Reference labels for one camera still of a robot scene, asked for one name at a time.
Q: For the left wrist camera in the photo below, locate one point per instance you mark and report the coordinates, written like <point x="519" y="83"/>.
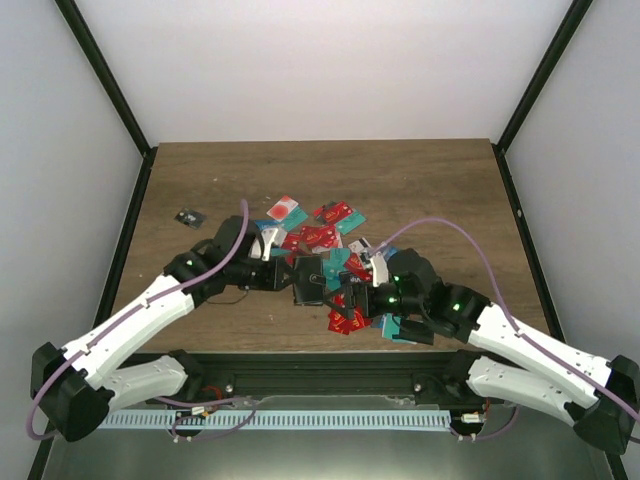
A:
<point x="268" y="238"/>

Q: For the teal card right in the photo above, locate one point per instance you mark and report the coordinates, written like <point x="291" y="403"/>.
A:
<point x="350" y="222"/>

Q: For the white card red circle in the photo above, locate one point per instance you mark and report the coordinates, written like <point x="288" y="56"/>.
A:
<point x="282" y="208"/>

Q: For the black leather card holder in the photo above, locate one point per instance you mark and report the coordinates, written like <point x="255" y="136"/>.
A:
<point x="309" y="281"/>

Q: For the black frame post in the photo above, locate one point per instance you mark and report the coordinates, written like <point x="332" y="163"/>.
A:
<point x="81" y="31"/>
<point x="562" y="37"/>

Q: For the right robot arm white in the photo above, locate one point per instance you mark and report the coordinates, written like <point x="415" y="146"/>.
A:
<point x="598" y="398"/>

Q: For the light blue slotted cable duct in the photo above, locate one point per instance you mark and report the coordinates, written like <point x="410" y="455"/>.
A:
<point x="263" y="420"/>

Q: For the black box on cards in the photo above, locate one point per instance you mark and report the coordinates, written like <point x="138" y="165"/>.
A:
<point x="415" y="332"/>

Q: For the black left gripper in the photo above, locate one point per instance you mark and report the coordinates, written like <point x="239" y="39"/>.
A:
<point x="282" y="266"/>

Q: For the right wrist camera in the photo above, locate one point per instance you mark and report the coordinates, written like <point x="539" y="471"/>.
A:
<point x="380" y="273"/>

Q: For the black VIP card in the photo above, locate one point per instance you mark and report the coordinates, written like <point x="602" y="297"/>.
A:
<point x="190" y="218"/>

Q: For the teal card top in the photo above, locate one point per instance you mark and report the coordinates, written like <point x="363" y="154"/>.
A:
<point x="294" y="219"/>

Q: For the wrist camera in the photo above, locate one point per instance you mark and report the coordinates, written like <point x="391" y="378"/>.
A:
<point x="380" y="273"/>
<point x="268" y="238"/>

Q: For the black frame post left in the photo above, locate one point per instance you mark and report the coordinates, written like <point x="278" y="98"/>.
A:
<point x="81" y="31"/>

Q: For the black front rail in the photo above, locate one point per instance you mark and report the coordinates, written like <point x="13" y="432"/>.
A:
<point x="428" y="378"/>

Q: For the red VIP card bottom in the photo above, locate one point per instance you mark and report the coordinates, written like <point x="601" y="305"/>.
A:
<point x="340" y="324"/>

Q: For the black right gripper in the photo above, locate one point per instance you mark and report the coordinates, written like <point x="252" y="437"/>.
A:
<point x="351" y="301"/>

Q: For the teal card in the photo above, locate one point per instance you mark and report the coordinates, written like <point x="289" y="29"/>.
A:
<point x="294" y="219"/>
<point x="350" y="222"/>

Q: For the black frame post right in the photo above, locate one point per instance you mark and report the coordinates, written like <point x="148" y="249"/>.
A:
<point x="562" y="37"/>

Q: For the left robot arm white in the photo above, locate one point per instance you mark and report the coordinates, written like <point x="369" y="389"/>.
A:
<point x="77" y="385"/>

